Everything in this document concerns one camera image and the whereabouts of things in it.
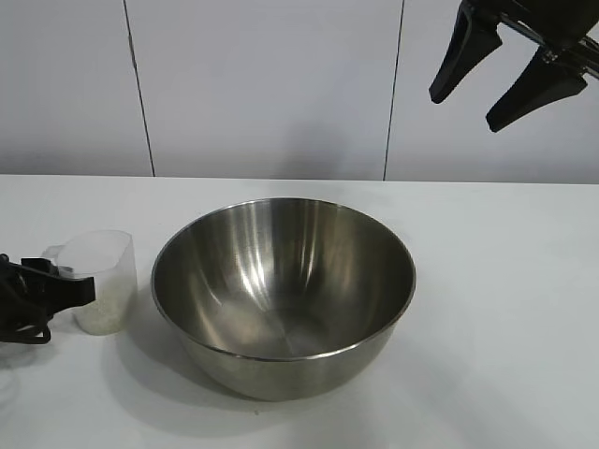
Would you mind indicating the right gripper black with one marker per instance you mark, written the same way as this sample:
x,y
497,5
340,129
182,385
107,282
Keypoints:
x,y
557,18

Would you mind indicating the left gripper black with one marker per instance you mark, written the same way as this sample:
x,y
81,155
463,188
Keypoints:
x,y
18,294

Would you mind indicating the translucent plastic measuring cup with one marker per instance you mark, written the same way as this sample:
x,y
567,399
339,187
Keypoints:
x,y
112,266

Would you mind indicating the white rice grains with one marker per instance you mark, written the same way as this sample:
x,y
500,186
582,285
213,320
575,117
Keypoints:
x,y
105,318

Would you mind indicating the stainless steel mixing bowl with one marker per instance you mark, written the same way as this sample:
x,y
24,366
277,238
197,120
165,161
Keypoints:
x,y
281,280

